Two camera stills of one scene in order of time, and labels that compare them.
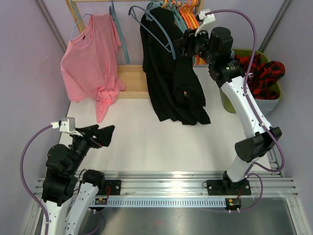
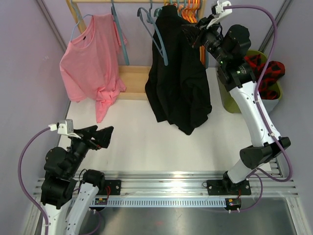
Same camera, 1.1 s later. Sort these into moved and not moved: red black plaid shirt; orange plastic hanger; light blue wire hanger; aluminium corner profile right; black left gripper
Moved: orange plastic hanger
Not moved: red black plaid shirt; aluminium corner profile right; black left gripper; light blue wire hanger
